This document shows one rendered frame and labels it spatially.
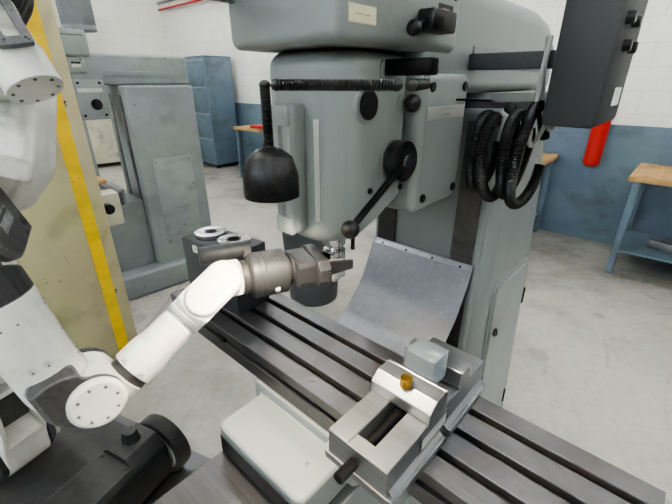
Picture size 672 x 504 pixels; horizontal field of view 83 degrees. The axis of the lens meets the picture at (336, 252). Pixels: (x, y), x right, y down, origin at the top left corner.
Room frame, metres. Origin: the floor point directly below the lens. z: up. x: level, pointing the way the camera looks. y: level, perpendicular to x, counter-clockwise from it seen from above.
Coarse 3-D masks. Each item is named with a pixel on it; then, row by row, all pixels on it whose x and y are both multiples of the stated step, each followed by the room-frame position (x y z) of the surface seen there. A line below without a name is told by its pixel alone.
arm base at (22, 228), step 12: (0, 192) 0.50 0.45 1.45; (0, 204) 0.48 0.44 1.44; (12, 204) 0.51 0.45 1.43; (0, 216) 0.46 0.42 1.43; (12, 216) 0.49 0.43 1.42; (0, 228) 0.44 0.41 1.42; (12, 228) 0.47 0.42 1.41; (24, 228) 0.50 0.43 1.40; (0, 240) 0.43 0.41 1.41; (12, 240) 0.45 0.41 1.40; (24, 240) 0.48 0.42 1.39; (0, 252) 0.42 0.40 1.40; (12, 252) 0.43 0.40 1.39
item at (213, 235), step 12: (204, 228) 1.06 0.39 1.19; (216, 228) 1.06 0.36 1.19; (192, 240) 1.00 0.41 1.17; (204, 240) 1.00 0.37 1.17; (216, 240) 1.00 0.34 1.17; (228, 240) 0.99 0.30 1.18; (240, 240) 0.97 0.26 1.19; (252, 240) 1.00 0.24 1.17; (192, 252) 1.00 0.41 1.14; (192, 264) 1.01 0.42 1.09; (192, 276) 1.01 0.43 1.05; (240, 300) 0.91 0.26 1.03; (252, 300) 0.94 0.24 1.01; (264, 300) 0.98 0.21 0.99; (240, 312) 0.90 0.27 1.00
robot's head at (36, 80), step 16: (0, 16) 0.54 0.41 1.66; (16, 32) 0.54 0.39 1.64; (0, 48) 0.51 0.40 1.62; (16, 48) 0.52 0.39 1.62; (32, 48) 0.54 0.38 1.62; (0, 64) 0.51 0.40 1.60; (16, 64) 0.51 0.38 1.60; (32, 64) 0.52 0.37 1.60; (48, 64) 0.54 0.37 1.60; (0, 80) 0.51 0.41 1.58; (16, 80) 0.50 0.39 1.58; (32, 80) 0.52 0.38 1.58; (48, 80) 0.53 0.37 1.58; (16, 96) 0.52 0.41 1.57; (32, 96) 0.54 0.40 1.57; (48, 96) 0.56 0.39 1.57
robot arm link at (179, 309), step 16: (208, 272) 0.58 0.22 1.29; (224, 272) 0.59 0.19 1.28; (240, 272) 0.60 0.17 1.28; (192, 288) 0.56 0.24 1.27; (208, 288) 0.57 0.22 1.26; (224, 288) 0.58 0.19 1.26; (176, 304) 0.55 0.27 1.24; (192, 304) 0.55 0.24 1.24; (208, 304) 0.55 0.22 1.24; (224, 304) 0.57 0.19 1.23; (192, 320) 0.54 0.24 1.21; (208, 320) 0.54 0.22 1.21
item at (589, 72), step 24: (576, 0) 0.67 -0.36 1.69; (600, 0) 0.65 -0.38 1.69; (624, 0) 0.63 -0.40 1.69; (576, 24) 0.66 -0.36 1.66; (600, 24) 0.64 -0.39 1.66; (624, 24) 0.65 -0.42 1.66; (576, 48) 0.66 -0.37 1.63; (600, 48) 0.64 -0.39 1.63; (624, 48) 0.67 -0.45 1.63; (552, 72) 0.68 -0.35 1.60; (576, 72) 0.65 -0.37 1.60; (600, 72) 0.63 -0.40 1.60; (624, 72) 0.74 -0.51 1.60; (552, 96) 0.67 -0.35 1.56; (576, 96) 0.65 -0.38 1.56; (600, 96) 0.63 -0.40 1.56; (552, 120) 0.67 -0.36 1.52; (576, 120) 0.64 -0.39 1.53; (600, 120) 0.66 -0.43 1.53
